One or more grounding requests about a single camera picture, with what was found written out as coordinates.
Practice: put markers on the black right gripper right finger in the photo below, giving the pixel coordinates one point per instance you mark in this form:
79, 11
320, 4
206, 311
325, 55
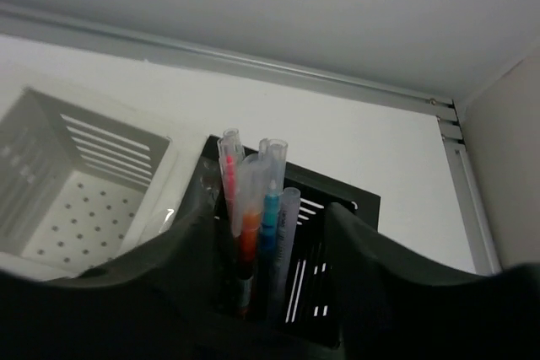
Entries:
394, 303

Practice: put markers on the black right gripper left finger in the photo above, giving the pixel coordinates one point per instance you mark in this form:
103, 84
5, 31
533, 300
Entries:
153, 302

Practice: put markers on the white green pen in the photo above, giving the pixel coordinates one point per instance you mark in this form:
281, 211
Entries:
287, 222

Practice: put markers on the orange red pen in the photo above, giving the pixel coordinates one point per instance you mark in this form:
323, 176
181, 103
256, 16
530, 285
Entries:
253, 184

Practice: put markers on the red clear pen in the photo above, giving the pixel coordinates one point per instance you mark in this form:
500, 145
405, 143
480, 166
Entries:
231, 155

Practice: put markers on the blue clear pen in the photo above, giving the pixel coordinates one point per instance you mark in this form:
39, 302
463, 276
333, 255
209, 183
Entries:
273, 152

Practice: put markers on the black slotted container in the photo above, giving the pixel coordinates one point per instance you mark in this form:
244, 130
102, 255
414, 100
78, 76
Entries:
306, 326

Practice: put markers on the white slotted container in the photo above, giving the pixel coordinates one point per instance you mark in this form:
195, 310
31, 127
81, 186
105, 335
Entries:
79, 188

